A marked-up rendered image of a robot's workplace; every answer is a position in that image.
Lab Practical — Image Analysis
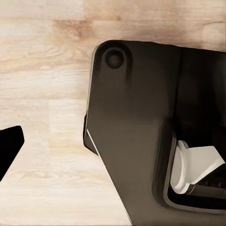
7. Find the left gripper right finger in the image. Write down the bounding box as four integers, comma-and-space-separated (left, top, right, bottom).
211, 125, 226, 163

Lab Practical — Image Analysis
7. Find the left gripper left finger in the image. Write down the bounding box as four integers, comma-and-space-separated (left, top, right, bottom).
0, 125, 24, 181

